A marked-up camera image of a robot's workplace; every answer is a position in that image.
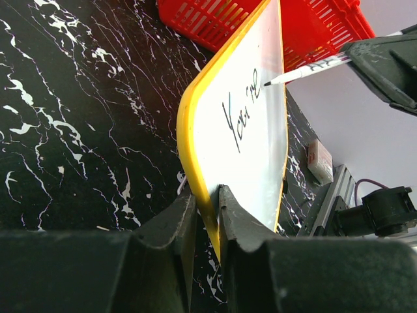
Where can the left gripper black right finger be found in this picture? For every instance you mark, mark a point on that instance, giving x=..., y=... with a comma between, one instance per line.
x=263, y=272

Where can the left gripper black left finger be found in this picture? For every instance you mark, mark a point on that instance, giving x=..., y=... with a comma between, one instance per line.
x=149, y=269

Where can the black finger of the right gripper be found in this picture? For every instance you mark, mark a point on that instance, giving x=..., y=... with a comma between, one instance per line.
x=387, y=66

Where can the white marker black cap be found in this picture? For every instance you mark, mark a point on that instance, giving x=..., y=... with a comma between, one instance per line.
x=310, y=69

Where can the white board yellow frame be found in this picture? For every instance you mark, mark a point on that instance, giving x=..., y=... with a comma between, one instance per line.
x=232, y=130

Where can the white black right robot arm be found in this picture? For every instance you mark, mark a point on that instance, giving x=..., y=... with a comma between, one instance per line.
x=384, y=212

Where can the small pink white box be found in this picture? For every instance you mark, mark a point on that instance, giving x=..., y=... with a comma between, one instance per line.
x=320, y=162

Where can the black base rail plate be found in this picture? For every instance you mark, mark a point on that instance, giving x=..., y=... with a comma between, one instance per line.
x=320, y=216

